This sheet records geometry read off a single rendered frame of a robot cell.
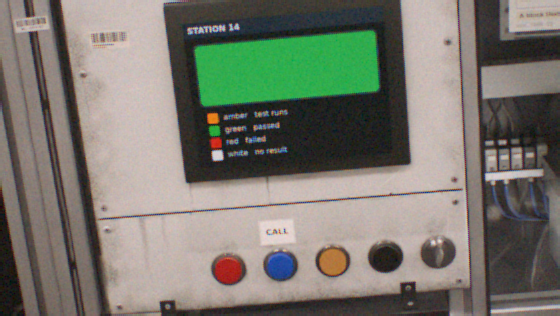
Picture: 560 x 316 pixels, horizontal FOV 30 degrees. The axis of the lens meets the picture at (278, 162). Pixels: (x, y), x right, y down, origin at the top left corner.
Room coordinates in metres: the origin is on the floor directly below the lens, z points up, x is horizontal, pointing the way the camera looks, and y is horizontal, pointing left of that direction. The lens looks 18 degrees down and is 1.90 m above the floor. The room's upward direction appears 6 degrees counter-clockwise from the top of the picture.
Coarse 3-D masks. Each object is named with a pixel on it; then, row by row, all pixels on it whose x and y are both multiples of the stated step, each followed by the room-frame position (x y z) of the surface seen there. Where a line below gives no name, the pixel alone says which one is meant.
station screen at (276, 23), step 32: (192, 32) 1.10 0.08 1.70; (224, 32) 1.10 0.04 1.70; (256, 32) 1.10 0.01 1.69; (288, 32) 1.10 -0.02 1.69; (320, 32) 1.09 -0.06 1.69; (352, 32) 1.09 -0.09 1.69; (384, 32) 1.09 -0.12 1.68; (192, 64) 1.10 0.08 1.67; (384, 64) 1.09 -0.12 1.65; (192, 96) 1.10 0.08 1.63; (320, 96) 1.09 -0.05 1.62; (352, 96) 1.09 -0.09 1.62; (384, 96) 1.09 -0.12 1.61; (224, 128) 1.10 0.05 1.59; (256, 128) 1.10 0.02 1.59; (288, 128) 1.10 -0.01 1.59; (320, 128) 1.09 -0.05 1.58; (352, 128) 1.09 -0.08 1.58; (384, 128) 1.09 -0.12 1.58; (224, 160) 1.10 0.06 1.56; (256, 160) 1.10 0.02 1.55; (288, 160) 1.10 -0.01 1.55
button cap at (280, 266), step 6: (270, 258) 1.11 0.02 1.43; (276, 258) 1.11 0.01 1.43; (282, 258) 1.11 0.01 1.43; (288, 258) 1.11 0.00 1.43; (270, 264) 1.11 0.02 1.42; (276, 264) 1.11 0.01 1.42; (282, 264) 1.11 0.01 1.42; (288, 264) 1.11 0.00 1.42; (270, 270) 1.11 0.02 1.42; (276, 270) 1.11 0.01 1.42; (282, 270) 1.11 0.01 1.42; (288, 270) 1.11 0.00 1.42; (276, 276) 1.11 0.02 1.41; (282, 276) 1.11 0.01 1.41; (288, 276) 1.11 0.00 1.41
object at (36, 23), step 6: (18, 18) 1.15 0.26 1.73; (24, 18) 1.14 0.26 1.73; (30, 18) 1.14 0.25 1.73; (36, 18) 1.14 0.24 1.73; (42, 18) 1.14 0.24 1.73; (48, 18) 1.14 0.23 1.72; (18, 24) 1.14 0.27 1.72; (24, 24) 1.14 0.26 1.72; (30, 24) 1.14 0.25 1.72; (36, 24) 1.14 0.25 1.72; (42, 24) 1.14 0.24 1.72; (48, 24) 1.14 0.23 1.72; (18, 30) 1.14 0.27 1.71; (24, 30) 1.14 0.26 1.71; (30, 30) 1.14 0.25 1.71; (36, 30) 1.14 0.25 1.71
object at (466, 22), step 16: (464, 0) 1.12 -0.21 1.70; (464, 16) 1.12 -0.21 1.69; (464, 32) 1.12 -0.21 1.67; (464, 48) 1.12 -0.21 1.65; (464, 64) 1.12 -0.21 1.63; (464, 80) 1.12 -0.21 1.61; (464, 96) 1.12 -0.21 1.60; (464, 112) 1.12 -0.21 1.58; (464, 128) 1.12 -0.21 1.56; (464, 144) 1.13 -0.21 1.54; (480, 144) 1.12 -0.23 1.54; (480, 160) 1.12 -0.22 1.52; (480, 176) 1.12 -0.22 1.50; (480, 192) 1.12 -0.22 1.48; (480, 208) 1.12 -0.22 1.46; (480, 224) 1.12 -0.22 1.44; (480, 240) 1.12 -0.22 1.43; (480, 256) 1.12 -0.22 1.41; (480, 272) 1.12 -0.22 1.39; (480, 288) 1.12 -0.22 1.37; (480, 304) 1.12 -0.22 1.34
